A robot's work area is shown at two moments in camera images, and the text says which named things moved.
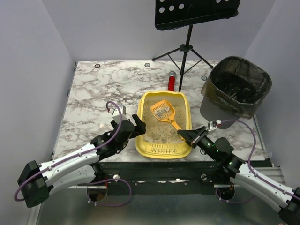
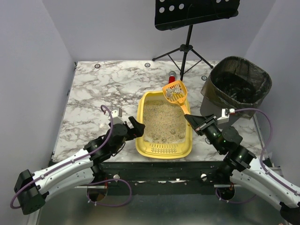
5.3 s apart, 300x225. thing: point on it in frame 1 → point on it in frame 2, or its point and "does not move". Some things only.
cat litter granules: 161,131 does not move
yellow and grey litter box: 162,139 does not move
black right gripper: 198,136 → 204,123
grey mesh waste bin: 233,90 does not move
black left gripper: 136,129 does not move
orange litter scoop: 164,110 → 176,92
